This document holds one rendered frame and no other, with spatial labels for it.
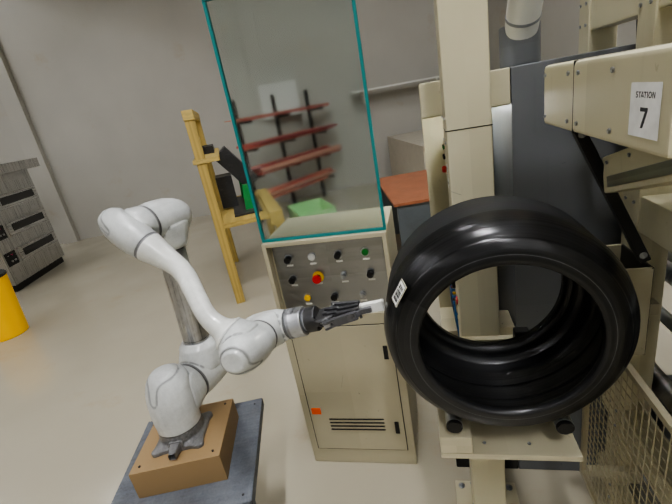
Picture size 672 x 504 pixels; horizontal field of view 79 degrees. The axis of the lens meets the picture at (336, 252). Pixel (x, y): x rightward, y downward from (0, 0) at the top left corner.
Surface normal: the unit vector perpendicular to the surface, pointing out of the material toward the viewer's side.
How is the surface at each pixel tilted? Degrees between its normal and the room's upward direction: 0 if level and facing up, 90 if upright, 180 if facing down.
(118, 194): 90
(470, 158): 90
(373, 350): 90
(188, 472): 90
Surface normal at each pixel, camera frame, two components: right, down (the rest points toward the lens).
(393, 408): -0.18, 0.37
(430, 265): -0.66, -0.25
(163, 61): 0.11, 0.33
